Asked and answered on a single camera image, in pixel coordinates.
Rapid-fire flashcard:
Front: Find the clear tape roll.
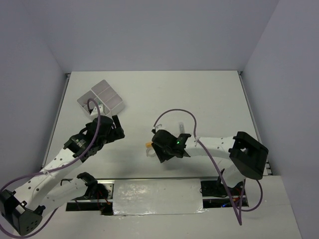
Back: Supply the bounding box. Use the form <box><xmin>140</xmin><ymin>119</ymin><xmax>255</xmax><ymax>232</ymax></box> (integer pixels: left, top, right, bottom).
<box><xmin>146</xmin><ymin>147</ymin><xmax>156</xmax><ymax>157</ymax></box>

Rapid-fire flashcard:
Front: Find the orange grey highlighter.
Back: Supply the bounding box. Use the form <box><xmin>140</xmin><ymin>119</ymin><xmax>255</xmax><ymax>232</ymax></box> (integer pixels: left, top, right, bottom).
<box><xmin>178</xmin><ymin>122</ymin><xmax>185</xmax><ymax>134</ymax></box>

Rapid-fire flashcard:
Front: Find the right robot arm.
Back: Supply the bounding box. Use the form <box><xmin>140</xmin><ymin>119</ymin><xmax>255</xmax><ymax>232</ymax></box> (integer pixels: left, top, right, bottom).
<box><xmin>171</xmin><ymin>131</ymin><xmax>269</xmax><ymax>197</ymax></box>

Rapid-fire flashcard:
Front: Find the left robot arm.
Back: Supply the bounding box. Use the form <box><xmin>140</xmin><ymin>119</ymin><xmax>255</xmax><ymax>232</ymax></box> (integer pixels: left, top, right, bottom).
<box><xmin>0</xmin><ymin>116</ymin><xmax>125</xmax><ymax>239</ymax></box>

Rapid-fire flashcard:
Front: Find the white organizer right box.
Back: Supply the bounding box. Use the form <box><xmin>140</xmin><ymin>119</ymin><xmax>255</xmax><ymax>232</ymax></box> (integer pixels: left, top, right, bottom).
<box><xmin>91</xmin><ymin>80</ymin><xmax>125</xmax><ymax>117</ymax></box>

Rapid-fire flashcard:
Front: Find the white organizer box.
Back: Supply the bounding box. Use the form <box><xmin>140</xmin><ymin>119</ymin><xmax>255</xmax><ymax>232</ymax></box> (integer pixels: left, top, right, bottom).
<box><xmin>91</xmin><ymin>80</ymin><xmax>125</xmax><ymax>117</ymax></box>
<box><xmin>77</xmin><ymin>91</ymin><xmax>111</xmax><ymax>119</ymax></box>

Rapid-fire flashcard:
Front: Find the white organizer left box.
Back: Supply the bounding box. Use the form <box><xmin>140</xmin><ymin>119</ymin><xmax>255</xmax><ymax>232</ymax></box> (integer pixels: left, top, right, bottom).
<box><xmin>77</xmin><ymin>91</ymin><xmax>111</xmax><ymax>119</ymax></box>

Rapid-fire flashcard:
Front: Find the silver foil panel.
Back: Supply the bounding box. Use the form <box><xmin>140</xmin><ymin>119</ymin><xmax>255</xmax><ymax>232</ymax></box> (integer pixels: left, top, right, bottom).
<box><xmin>113</xmin><ymin>179</ymin><xmax>204</xmax><ymax>216</ymax></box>

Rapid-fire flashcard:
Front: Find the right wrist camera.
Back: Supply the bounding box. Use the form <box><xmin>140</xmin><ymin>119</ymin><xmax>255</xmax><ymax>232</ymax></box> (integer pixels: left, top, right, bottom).
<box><xmin>151</xmin><ymin>124</ymin><xmax>165</xmax><ymax>134</ymax></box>

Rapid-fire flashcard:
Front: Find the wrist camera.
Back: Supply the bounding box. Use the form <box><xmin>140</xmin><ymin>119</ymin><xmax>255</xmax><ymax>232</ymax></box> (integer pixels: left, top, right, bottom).
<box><xmin>151</xmin><ymin>124</ymin><xmax>165</xmax><ymax>134</ymax></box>
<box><xmin>90</xmin><ymin>105</ymin><xmax>104</xmax><ymax>118</ymax></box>

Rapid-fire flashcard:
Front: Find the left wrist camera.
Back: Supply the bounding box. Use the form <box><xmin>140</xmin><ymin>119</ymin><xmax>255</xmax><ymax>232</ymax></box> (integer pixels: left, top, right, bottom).
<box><xmin>90</xmin><ymin>105</ymin><xmax>104</xmax><ymax>118</ymax></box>

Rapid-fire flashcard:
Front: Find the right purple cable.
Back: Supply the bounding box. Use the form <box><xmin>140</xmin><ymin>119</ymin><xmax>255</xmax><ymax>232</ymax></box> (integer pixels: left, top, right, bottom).
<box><xmin>153</xmin><ymin>108</ymin><xmax>264</xmax><ymax>226</ymax></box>

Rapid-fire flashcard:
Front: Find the purple cable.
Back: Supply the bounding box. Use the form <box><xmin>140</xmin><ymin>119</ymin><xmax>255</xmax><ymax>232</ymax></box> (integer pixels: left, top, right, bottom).
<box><xmin>153</xmin><ymin>108</ymin><xmax>264</xmax><ymax>226</ymax></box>
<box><xmin>0</xmin><ymin>98</ymin><xmax>102</xmax><ymax>237</ymax></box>

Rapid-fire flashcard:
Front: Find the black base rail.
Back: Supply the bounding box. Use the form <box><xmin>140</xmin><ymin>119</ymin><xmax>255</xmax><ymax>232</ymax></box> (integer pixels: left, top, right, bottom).
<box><xmin>66</xmin><ymin>178</ymin><xmax>248</xmax><ymax>216</ymax></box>

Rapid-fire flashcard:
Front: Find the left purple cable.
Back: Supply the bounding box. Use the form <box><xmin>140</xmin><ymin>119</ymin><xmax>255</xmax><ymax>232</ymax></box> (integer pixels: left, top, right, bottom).
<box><xmin>0</xmin><ymin>98</ymin><xmax>102</xmax><ymax>237</ymax></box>

